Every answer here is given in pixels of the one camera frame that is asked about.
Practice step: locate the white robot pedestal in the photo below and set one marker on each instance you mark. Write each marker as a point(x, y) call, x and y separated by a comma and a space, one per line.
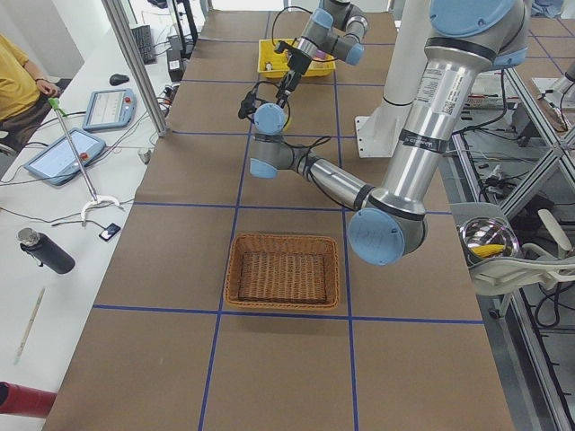
point(378, 134)

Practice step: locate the aluminium frame post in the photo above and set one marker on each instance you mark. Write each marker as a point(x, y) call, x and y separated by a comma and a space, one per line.
point(120, 25)

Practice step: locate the far teach pendant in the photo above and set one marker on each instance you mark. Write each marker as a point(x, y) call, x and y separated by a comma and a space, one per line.
point(109, 110)

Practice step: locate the small black device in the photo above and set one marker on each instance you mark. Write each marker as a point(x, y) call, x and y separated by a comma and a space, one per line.
point(109, 232)

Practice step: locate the yellow plastic basket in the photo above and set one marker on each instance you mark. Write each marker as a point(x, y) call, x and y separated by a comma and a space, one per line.
point(274, 65)

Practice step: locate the near teach pendant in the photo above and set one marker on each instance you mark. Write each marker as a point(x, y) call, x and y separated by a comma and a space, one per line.
point(57, 164)

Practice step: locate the person in yellow shirt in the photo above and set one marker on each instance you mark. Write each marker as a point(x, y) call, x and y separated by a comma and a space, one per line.
point(25, 93)

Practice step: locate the black computer mouse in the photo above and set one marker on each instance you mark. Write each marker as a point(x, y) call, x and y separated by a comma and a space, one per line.
point(118, 79)

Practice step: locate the black keyboard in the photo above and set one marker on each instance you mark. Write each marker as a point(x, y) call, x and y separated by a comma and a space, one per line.
point(142, 35)

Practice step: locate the red cylinder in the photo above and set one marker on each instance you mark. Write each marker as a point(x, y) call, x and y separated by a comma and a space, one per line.
point(25, 401)

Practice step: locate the pot with corn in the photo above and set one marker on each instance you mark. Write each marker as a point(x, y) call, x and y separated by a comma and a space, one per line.
point(487, 237)

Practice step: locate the teach pendant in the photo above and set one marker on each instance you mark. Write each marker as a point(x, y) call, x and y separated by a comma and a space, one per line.
point(109, 110)
point(57, 164)

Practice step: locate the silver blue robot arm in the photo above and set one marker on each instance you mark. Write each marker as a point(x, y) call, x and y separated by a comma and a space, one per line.
point(467, 38)
point(336, 28)

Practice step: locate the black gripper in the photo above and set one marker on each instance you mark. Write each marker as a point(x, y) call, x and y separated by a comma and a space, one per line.
point(298, 63)

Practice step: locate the brown wicker basket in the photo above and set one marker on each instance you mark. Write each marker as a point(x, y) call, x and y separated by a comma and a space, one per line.
point(283, 271)

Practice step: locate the black water bottle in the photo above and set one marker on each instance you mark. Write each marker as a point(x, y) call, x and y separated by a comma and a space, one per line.
point(45, 251)

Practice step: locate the reacher grabber stick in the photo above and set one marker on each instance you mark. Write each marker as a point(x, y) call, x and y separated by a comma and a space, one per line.
point(96, 199)

